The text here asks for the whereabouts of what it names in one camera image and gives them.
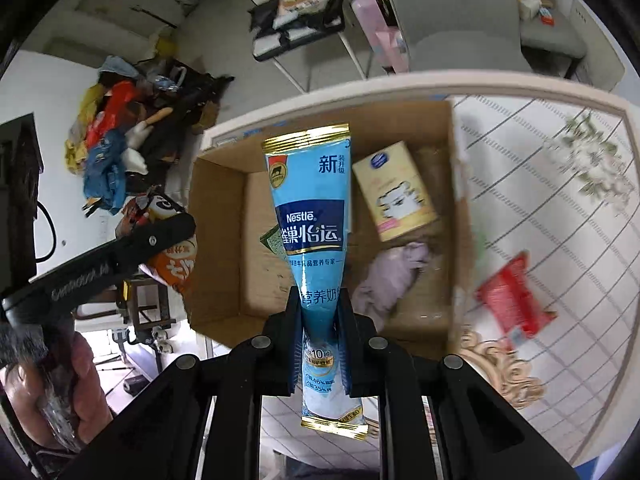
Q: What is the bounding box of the green snack packet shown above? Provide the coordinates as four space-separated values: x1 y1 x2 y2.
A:
260 226 288 261

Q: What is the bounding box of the grey chair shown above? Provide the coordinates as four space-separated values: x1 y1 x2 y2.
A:
520 0 587 79
390 0 532 73

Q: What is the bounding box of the pile of clothes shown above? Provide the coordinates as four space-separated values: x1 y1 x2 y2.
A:
64 55 235 217

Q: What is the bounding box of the yellow Vinda tissue pack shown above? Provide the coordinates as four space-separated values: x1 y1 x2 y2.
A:
352 141 438 242

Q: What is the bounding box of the black bag on white chair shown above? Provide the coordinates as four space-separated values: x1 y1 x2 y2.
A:
248 0 345 62

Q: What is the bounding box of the dark wooden chair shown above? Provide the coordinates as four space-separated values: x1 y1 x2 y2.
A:
73 274 177 347

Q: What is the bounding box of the orange snack packet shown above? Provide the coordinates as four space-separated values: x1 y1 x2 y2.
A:
114 192 200 297

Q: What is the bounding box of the white padded chair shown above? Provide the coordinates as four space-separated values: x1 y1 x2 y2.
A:
250 0 367 93

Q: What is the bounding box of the blue Nestle milk powder pouch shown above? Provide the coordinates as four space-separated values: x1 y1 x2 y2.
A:
262 124 369 440

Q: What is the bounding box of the red snack packet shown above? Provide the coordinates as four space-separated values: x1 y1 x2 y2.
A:
475 250 558 350

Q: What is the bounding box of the grey chair far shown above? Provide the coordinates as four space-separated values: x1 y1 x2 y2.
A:
520 0 587 79

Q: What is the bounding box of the pink suitcase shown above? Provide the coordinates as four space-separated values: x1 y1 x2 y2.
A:
349 0 409 74

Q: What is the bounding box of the white board against wall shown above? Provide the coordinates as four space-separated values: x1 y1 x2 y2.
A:
570 0 625 92

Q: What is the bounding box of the grey chair near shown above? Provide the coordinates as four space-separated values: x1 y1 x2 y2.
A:
390 0 532 73

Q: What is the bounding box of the open cardboard box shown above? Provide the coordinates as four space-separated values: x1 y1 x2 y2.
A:
183 100 473 359

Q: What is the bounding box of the person's left hand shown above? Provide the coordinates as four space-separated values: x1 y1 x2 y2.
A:
1 333 113 450

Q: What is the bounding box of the lilac cloth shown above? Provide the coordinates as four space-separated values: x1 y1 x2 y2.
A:
352 242 430 332

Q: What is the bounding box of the white tissue bag on chair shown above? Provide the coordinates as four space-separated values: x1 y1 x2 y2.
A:
518 0 541 22

